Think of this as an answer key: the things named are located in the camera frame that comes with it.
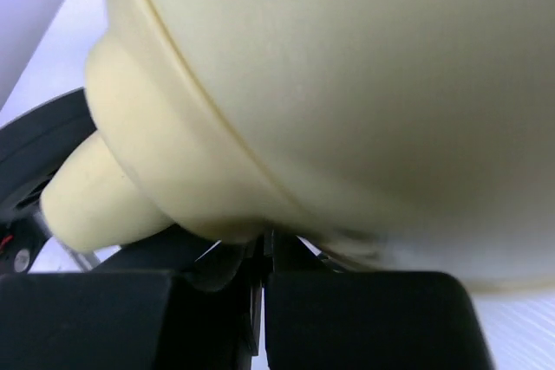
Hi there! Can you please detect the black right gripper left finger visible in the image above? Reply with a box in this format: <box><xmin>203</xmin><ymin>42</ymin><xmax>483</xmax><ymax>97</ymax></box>
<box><xmin>1</xmin><ymin>243</ymin><xmax>262</xmax><ymax>369</ymax></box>

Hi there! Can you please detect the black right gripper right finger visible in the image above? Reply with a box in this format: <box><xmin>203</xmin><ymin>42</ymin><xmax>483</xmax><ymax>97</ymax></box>
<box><xmin>264</xmin><ymin>232</ymin><xmax>494</xmax><ymax>369</ymax></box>

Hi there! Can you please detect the yellow suitcase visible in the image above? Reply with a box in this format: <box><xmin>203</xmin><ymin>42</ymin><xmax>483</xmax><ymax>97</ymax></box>
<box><xmin>41</xmin><ymin>0</ymin><xmax>554</xmax><ymax>292</ymax></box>

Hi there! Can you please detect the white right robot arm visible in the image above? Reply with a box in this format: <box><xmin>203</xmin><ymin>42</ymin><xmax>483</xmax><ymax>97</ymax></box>
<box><xmin>1</xmin><ymin>90</ymin><xmax>493</xmax><ymax>369</ymax></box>

